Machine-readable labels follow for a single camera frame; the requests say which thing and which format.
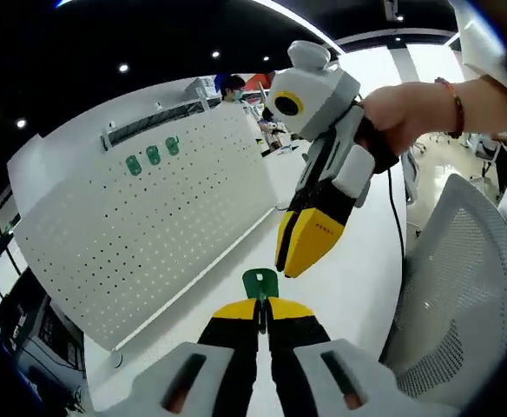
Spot person's white shirt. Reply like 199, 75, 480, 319
451, 0, 507, 244

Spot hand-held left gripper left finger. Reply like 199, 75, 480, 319
105, 297, 261, 417

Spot white mesh office chair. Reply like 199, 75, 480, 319
379, 173, 507, 407

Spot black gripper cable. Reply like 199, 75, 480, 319
385, 168, 409, 261

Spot group of ceiling spotlights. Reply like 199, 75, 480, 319
0, 50, 272, 129

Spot grey metal shelf rack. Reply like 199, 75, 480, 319
100, 89, 220, 152

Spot person's right hand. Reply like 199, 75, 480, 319
361, 81, 453, 156

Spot long ceiling light strip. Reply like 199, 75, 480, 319
244, 0, 346, 56

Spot white perforated mounting plate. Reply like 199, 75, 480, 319
13, 103, 280, 368

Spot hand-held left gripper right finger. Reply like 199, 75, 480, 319
265, 297, 458, 417

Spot red bead bracelet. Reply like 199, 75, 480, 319
435, 76, 466, 139

